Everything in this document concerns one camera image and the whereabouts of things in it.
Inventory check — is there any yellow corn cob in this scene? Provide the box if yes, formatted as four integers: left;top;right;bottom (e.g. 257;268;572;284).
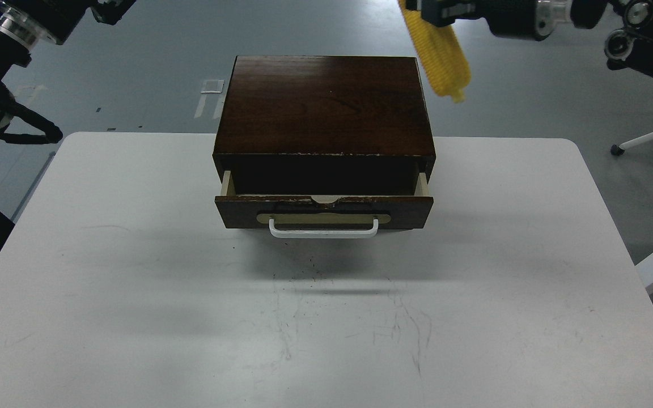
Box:
397;1;471;103

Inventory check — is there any dark wooden drawer cabinet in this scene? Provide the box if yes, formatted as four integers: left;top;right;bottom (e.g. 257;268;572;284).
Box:
213;55;437;196

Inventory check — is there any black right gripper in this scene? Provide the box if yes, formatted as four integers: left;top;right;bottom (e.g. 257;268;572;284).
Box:
420;1;548;41

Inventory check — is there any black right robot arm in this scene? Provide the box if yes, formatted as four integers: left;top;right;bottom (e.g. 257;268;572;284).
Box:
406;1;653;78

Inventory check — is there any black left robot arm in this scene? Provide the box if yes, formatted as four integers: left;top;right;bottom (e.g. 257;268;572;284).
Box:
0;1;134;145

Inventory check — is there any wooden drawer with white handle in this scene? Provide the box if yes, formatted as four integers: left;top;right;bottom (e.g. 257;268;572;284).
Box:
215;171;435;239

